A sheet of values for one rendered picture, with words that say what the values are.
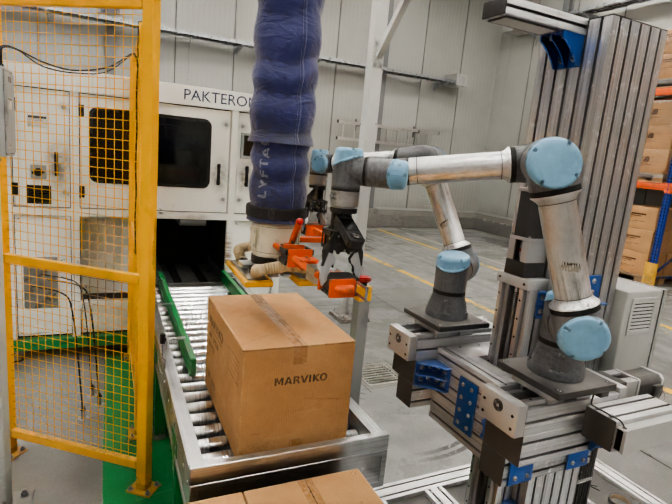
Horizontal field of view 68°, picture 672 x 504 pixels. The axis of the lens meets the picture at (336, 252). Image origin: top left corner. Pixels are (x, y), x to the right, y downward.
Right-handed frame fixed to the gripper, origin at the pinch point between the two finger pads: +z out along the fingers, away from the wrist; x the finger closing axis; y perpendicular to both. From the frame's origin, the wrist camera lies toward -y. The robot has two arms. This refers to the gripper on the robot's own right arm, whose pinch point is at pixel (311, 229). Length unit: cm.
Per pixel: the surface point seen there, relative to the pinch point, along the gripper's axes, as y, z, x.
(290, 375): 61, 39, -28
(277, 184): 39, -22, -30
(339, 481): 79, 69, -15
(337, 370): 61, 39, -10
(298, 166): 40, -29, -23
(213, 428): 37, 70, -47
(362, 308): 11.8, 34.5, 23.8
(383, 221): -812, 114, 513
